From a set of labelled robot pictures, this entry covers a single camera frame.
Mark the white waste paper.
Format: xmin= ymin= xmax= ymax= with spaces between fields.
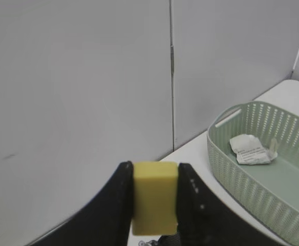
xmin=229 ymin=134 xmax=278 ymax=166

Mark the yellow eraser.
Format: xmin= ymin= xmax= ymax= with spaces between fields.
xmin=132 ymin=161 xmax=178 ymax=236

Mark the green plastic woven basket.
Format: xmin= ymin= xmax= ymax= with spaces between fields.
xmin=207 ymin=101 xmax=299 ymax=245

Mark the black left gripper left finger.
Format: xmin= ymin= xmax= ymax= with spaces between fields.
xmin=33 ymin=161 xmax=133 ymax=245

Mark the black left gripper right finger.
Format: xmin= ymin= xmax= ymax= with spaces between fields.
xmin=176 ymin=163 xmax=280 ymax=245

